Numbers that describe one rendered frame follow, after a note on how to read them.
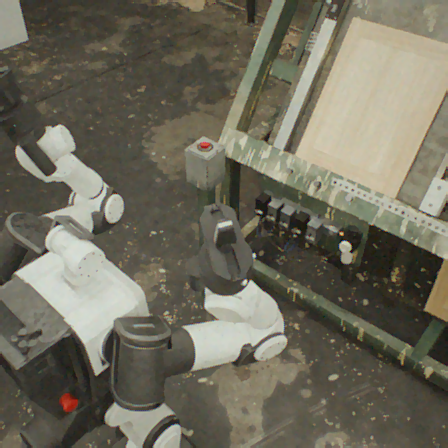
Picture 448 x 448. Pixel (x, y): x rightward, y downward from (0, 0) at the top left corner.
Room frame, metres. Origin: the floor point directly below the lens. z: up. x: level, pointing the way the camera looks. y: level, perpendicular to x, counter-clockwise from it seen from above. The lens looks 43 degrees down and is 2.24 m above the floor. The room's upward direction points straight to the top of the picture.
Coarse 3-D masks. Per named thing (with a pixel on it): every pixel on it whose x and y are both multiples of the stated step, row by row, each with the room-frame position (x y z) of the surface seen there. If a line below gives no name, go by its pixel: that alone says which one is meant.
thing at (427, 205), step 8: (440, 168) 1.55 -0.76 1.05; (440, 176) 1.53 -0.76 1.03; (432, 184) 1.52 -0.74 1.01; (440, 184) 1.51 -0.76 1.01; (432, 192) 1.50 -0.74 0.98; (440, 192) 1.49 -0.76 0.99; (424, 200) 1.49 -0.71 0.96; (432, 200) 1.48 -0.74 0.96; (440, 200) 1.47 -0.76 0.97; (424, 208) 1.47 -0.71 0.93; (432, 208) 1.46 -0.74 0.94; (440, 208) 1.47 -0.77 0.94
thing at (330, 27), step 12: (348, 0) 2.16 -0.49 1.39; (324, 24) 2.12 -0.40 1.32; (336, 24) 2.10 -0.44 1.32; (324, 36) 2.09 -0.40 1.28; (324, 48) 2.06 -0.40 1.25; (312, 60) 2.05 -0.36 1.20; (324, 60) 2.06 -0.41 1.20; (312, 72) 2.02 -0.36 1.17; (300, 84) 2.01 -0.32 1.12; (312, 84) 2.00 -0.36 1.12; (300, 96) 1.98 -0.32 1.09; (288, 108) 1.97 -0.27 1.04; (300, 108) 1.95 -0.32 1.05; (288, 120) 1.93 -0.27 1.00; (288, 132) 1.90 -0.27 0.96; (276, 144) 1.89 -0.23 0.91; (288, 144) 1.89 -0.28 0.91
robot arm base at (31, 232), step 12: (12, 216) 0.92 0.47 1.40; (24, 216) 0.94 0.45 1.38; (36, 216) 0.95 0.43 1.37; (12, 228) 0.88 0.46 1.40; (24, 228) 0.90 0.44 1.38; (36, 228) 0.91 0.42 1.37; (48, 228) 0.93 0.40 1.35; (24, 240) 0.86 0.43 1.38; (36, 240) 0.88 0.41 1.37; (36, 252) 0.85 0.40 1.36; (24, 264) 0.84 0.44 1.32
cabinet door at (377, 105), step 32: (352, 32) 2.06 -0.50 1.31; (384, 32) 2.01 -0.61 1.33; (352, 64) 1.99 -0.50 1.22; (384, 64) 1.93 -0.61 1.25; (416, 64) 1.87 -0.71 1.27; (320, 96) 1.96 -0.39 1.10; (352, 96) 1.90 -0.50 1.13; (384, 96) 1.85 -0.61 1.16; (416, 96) 1.80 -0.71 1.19; (320, 128) 1.87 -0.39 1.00; (352, 128) 1.82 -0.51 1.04; (384, 128) 1.77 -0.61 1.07; (416, 128) 1.72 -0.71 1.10; (320, 160) 1.79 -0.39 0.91; (352, 160) 1.74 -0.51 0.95; (384, 160) 1.69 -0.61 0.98; (384, 192) 1.60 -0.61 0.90
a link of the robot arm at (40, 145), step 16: (32, 128) 1.03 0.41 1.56; (48, 128) 1.08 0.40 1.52; (64, 128) 1.09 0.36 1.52; (16, 144) 1.02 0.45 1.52; (32, 144) 1.00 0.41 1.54; (48, 144) 1.04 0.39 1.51; (64, 144) 1.04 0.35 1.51; (32, 160) 1.00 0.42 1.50; (48, 160) 1.01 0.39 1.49; (48, 176) 1.00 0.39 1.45
